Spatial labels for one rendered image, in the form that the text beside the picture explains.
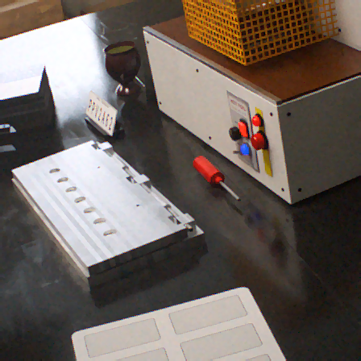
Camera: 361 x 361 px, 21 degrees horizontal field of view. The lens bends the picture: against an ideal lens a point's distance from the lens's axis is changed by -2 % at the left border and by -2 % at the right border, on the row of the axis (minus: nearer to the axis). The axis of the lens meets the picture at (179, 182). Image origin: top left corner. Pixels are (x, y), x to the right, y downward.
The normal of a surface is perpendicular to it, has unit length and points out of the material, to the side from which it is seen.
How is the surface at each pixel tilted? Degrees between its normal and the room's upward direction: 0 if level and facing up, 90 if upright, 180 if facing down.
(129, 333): 0
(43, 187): 0
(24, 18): 88
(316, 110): 90
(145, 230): 0
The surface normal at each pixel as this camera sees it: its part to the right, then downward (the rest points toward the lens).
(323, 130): 0.42, 0.35
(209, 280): -0.18, -0.87
